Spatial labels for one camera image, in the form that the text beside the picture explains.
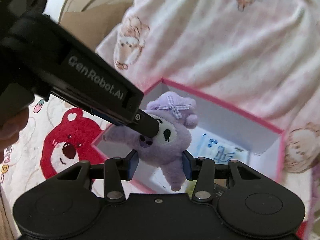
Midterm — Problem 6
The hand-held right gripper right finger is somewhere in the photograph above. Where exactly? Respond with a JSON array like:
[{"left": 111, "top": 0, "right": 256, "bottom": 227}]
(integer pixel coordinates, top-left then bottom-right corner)
[{"left": 182, "top": 151, "right": 262, "bottom": 203}]

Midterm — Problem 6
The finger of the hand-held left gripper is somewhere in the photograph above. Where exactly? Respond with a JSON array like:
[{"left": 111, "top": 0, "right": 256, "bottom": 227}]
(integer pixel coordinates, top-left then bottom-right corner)
[{"left": 132, "top": 109, "right": 160, "bottom": 138}]

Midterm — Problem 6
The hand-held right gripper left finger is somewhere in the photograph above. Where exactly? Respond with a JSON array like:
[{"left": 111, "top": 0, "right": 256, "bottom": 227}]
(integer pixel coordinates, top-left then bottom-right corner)
[{"left": 49, "top": 150, "right": 139, "bottom": 203}]

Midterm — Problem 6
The purple plush toy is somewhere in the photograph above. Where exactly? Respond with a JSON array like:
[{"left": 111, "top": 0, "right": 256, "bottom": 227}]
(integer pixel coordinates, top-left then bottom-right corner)
[{"left": 102, "top": 92, "right": 199, "bottom": 192}]

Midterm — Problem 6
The green yarn ball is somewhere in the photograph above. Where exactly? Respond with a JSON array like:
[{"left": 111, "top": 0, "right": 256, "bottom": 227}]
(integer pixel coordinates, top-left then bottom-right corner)
[{"left": 186, "top": 180, "right": 229, "bottom": 198}]

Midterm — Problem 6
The blue wet wipes packet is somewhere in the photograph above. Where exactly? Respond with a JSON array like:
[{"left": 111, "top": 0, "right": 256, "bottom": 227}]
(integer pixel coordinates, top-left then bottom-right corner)
[{"left": 194, "top": 132, "right": 250, "bottom": 180}]

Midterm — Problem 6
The pink cardboard box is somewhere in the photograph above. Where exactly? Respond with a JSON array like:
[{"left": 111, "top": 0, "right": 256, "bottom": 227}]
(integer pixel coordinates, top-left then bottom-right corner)
[{"left": 90, "top": 78, "right": 285, "bottom": 195}]

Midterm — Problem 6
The person's left hand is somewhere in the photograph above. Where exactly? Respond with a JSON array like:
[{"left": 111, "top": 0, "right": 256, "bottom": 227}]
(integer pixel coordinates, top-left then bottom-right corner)
[{"left": 0, "top": 109, "right": 29, "bottom": 162}]

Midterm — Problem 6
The brown pillow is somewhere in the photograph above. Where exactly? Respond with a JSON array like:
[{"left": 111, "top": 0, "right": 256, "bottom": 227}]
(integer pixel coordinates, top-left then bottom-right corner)
[{"left": 61, "top": 1, "right": 130, "bottom": 45}]

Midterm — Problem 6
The red bear printed blanket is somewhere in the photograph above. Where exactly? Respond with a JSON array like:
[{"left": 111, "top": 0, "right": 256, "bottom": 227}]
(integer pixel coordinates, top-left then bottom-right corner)
[{"left": 0, "top": 94, "right": 112, "bottom": 198}]

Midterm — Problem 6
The pink printed pillow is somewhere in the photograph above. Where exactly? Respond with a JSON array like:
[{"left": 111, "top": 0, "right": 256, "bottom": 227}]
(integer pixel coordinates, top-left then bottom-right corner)
[{"left": 96, "top": 0, "right": 320, "bottom": 240}]

